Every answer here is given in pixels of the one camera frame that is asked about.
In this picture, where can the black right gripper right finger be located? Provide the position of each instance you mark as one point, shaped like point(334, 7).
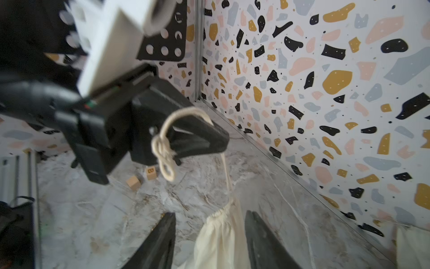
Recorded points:
point(265, 250)

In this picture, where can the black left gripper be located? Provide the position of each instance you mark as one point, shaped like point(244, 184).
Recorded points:
point(98, 127)

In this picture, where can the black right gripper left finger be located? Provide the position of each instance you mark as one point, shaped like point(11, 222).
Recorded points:
point(157, 250)

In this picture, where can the cream soil bag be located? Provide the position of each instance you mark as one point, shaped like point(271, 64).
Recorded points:
point(221, 242)

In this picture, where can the closed cream cloth bag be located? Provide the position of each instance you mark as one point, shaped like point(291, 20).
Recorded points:
point(412, 248)

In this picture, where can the wooden number cube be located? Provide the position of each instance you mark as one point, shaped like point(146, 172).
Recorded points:
point(151, 173)

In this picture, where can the black perforated music stand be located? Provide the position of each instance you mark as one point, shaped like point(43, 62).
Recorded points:
point(169, 43)

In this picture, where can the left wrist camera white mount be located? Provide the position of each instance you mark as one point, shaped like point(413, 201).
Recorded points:
point(111, 33)

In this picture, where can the aluminium corner post left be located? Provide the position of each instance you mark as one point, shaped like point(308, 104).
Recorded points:
point(198, 38)

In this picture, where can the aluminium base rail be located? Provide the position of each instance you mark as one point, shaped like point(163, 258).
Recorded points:
point(20, 225)

